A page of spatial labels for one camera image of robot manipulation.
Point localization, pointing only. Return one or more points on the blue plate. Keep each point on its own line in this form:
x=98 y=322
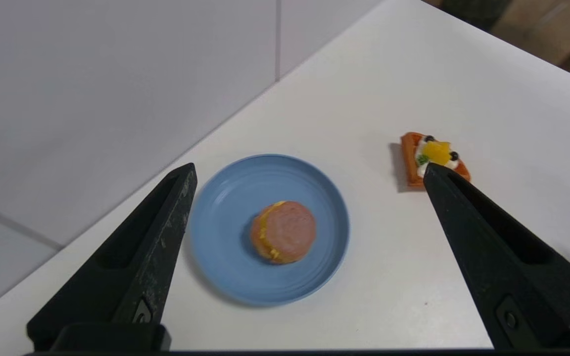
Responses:
x=225 y=207

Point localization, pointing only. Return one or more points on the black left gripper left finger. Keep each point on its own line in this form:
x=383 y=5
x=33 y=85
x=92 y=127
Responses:
x=136 y=267

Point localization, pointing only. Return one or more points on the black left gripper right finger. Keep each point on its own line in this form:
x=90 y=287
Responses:
x=507 y=267

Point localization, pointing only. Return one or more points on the waffle slice with fruit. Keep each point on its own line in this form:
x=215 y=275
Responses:
x=433 y=154

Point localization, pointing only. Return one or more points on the pink-topped cream puff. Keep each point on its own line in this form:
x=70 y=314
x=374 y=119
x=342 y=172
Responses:
x=284 y=231

